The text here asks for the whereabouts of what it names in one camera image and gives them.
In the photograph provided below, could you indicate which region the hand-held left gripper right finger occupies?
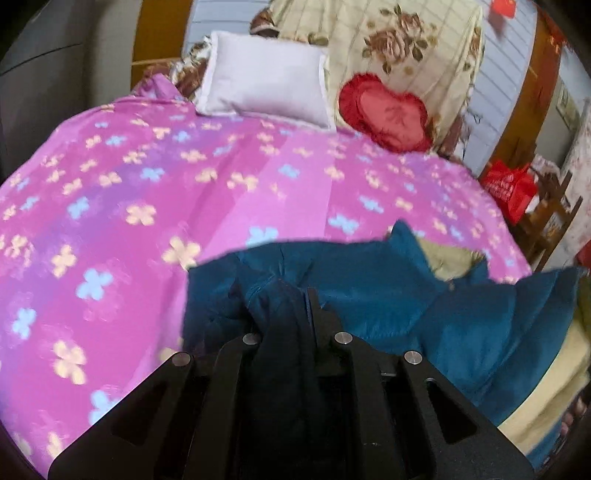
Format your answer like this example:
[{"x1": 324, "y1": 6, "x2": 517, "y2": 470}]
[{"x1": 307, "y1": 287, "x2": 537, "y2": 480}]

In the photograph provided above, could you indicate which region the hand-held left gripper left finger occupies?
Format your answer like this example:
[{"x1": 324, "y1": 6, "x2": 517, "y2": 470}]
[{"x1": 48, "y1": 333, "x2": 265, "y2": 480}]

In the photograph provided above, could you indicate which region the teal puffer jacket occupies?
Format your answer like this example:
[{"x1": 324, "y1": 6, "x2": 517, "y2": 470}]
[{"x1": 182, "y1": 220, "x2": 591, "y2": 467}]

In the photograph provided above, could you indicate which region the beige bed mattress edge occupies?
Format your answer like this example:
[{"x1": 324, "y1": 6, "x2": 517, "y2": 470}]
[{"x1": 499, "y1": 318, "x2": 591, "y2": 457}]

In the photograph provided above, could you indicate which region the pink floral bed sheet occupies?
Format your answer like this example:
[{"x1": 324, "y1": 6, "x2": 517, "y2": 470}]
[{"x1": 0, "y1": 74, "x2": 532, "y2": 467}]

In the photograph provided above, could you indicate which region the red shopping bag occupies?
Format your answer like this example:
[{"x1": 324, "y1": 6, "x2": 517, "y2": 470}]
[{"x1": 482, "y1": 159, "x2": 539, "y2": 224}]

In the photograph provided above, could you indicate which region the wooden chair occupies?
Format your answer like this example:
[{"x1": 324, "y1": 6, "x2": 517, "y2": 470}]
[{"x1": 526, "y1": 157, "x2": 583, "y2": 271}]

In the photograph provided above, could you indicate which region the red heart cushion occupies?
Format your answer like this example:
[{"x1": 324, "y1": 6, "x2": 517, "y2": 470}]
[{"x1": 338, "y1": 73, "x2": 435, "y2": 153}]

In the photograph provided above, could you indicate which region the white pillow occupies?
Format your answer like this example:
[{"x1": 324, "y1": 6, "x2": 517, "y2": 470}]
[{"x1": 194, "y1": 31, "x2": 338, "y2": 131}]

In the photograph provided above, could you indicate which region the brown wooden door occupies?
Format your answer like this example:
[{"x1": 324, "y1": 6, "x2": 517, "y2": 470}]
[
  {"x1": 478, "y1": 18, "x2": 561, "y2": 181},
  {"x1": 131, "y1": 0, "x2": 191, "y2": 84}
]

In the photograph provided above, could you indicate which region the grey refrigerator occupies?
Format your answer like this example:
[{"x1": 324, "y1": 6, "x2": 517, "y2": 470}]
[{"x1": 0, "y1": 0, "x2": 139, "y2": 176}]

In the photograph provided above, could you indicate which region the cream rose-print cloth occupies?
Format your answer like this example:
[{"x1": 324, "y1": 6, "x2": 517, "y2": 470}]
[{"x1": 252, "y1": 0, "x2": 485, "y2": 158}]

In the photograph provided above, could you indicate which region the red knot hanging ornament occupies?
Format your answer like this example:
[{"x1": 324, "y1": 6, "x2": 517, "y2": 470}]
[{"x1": 549, "y1": 28, "x2": 568, "y2": 58}]

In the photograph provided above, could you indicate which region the framed wall picture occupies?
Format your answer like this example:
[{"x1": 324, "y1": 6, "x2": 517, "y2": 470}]
[{"x1": 556, "y1": 85, "x2": 578, "y2": 121}]

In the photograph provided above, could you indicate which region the red paper wall decoration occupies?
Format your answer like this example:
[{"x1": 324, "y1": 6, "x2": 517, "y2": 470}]
[{"x1": 489, "y1": 0, "x2": 520, "y2": 19}]

